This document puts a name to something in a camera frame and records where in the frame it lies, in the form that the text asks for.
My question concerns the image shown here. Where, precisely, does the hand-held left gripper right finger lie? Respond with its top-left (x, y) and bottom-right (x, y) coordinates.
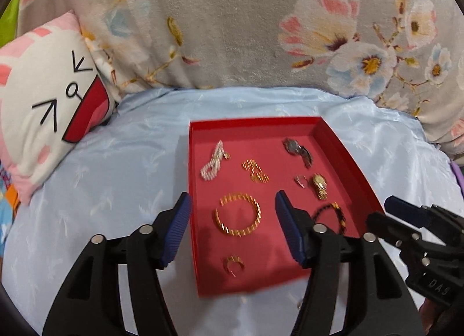
top-left (275, 190), bottom-right (425, 336)

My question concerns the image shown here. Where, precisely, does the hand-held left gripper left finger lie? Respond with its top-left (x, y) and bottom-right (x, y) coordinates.
top-left (41, 192), bottom-right (193, 336)

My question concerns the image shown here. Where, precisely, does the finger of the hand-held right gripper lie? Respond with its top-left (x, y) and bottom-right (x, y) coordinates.
top-left (365, 212), bottom-right (423, 250)
top-left (384, 195), bottom-right (464, 230)

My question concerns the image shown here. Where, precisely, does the gold bangle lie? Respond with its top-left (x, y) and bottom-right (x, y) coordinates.
top-left (212, 192), bottom-right (262, 238)

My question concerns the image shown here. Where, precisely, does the dark bead bracelet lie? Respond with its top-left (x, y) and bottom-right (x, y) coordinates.
top-left (312, 201), bottom-right (347, 237)

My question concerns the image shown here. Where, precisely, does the gold wristwatch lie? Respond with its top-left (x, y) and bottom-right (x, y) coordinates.
top-left (308, 173), bottom-right (330, 201)

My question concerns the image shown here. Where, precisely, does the gold ring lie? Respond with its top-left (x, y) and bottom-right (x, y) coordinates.
top-left (222, 254), bottom-right (245, 279)

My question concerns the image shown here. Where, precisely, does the gold bead chain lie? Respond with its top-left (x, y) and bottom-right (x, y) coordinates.
top-left (241, 158), bottom-right (269, 184)

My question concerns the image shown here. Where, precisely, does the white pearl bracelet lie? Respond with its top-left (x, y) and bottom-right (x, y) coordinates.
top-left (200, 140), bottom-right (231, 180)

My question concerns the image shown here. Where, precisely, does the silver wristwatch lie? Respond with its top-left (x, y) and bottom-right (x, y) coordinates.
top-left (283, 137), bottom-right (313, 169)

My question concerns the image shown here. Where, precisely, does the red cardboard box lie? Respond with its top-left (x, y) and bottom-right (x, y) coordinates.
top-left (188, 116), bottom-right (385, 298)

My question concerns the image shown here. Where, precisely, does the purple cloth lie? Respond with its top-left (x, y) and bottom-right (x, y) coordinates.
top-left (449, 160), bottom-right (464, 188)

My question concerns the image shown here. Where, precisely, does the blue palm print sheet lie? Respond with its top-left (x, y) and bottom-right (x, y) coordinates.
top-left (0, 86), bottom-right (464, 336)

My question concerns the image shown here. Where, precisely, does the colourful cartoon blanket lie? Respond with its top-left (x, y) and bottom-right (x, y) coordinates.
top-left (0, 0), bottom-right (22, 246)

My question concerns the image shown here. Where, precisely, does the pink cat face pillow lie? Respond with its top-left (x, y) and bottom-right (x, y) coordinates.
top-left (0, 10), bottom-right (117, 204)

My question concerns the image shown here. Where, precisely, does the grey floral blanket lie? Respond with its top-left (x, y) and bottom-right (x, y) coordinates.
top-left (14, 0), bottom-right (464, 163)

